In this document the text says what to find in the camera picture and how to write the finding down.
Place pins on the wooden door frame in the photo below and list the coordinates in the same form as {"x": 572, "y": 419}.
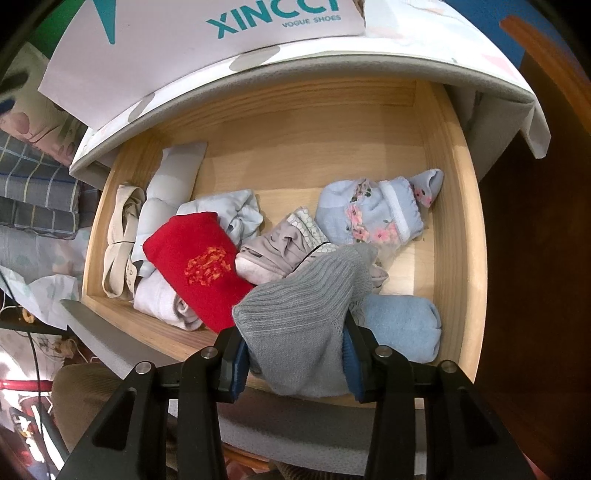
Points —
{"x": 549, "y": 64}

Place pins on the white shoe box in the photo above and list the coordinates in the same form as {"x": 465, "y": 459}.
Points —
{"x": 184, "y": 55}

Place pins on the grey ribbed sock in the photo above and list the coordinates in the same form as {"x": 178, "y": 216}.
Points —
{"x": 295, "y": 332}

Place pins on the pale lavender underwear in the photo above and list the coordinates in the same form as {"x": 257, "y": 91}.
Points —
{"x": 157, "y": 295}

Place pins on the light blue sock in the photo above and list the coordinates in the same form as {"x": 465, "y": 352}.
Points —
{"x": 401, "y": 323}

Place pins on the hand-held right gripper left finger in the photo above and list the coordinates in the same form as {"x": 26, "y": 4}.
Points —
{"x": 240, "y": 369}

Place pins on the white patterned sheet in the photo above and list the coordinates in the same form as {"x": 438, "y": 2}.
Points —
{"x": 37, "y": 277}

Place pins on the light grey sock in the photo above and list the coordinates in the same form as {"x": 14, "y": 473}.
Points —
{"x": 235, "y": 207}

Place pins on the taupe patterned sock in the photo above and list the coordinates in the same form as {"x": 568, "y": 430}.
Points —
{"x": 277, "y": 254}

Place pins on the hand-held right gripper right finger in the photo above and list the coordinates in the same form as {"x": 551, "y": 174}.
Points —
{"x": 353, "y": 369}

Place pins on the red sock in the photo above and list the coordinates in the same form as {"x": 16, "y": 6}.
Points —
{"x": 198, "y": 258}

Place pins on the red metal bar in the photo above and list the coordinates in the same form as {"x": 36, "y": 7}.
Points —
{"x": 23, "y": 384}

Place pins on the tan ribbed cloth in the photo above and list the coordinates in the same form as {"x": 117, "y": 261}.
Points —
{"x": 87, "y": 392}

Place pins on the grey plaid blanket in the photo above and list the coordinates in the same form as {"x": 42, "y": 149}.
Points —
{"x": 32, "y": 184}

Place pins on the beige bra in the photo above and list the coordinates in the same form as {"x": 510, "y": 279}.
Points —
{"x": 120, "y": 240}

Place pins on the pale cloth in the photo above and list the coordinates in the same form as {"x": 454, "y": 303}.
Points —
{"x": 173, "y": 180}

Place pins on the wooden drawer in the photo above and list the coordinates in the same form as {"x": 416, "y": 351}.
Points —
{"x": 300, "y": 152}

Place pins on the nightstand with patterned cover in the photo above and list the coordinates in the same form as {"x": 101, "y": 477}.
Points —
{"x": 415, "y": 55}

